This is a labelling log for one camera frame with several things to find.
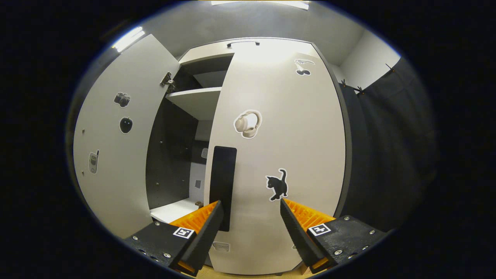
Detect black door handle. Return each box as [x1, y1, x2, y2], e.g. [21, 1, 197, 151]
[208, 146, 238, 232]

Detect white shoe cabinet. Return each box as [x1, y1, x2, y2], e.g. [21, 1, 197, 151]
[145, 37, 353, 276]

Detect black backdrop cloth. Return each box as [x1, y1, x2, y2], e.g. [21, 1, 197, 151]
[335, 57, 440, 233]

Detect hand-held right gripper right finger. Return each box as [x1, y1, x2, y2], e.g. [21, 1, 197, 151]
[279, 198, 389, 274]

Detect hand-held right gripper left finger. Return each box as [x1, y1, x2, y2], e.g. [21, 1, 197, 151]
[122, 200, 224, 277]

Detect white shoe cabinet door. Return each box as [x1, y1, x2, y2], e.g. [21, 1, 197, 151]
[203, 39, 347, 276]
[73, 34, 181, 239]

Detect white cabinet drawer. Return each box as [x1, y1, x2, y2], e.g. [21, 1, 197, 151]
[179, 38, 315, 65]

